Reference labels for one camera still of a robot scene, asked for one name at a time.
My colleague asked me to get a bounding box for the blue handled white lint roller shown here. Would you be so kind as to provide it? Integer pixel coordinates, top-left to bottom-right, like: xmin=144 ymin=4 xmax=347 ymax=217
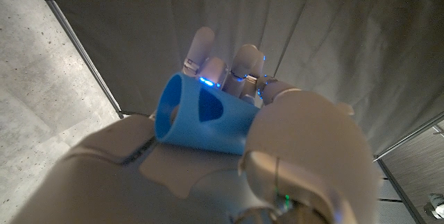
xmin=154 ymin=72 xmax=261 ymax=155

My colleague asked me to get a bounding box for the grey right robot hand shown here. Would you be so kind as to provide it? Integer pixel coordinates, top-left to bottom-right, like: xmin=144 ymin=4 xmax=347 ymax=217
xmin=10 ymin=26 xmax=382 ymax=224

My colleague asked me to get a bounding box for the black backdrop stand pole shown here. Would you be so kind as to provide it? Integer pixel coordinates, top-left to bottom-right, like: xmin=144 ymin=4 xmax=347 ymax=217
xmin=28 ymin=0 xmax=125 ymax=120
xmin=373 ymin=112 xmax=444 ymax=162

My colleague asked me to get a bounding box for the black backdrop curtain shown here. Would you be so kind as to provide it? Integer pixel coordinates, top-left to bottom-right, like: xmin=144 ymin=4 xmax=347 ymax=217
xmin=36 ymin=0 xmax=444 ymax=155

